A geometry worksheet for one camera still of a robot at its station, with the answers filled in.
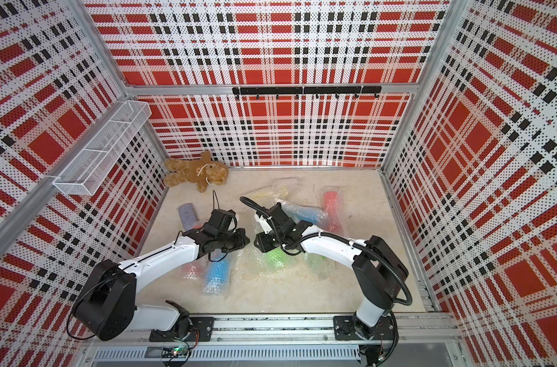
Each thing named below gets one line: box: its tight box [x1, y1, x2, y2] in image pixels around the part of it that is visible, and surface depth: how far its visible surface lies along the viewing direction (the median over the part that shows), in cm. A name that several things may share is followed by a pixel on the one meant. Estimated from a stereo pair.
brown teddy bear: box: [163, 151, 229, 193], surface depth 113 cm
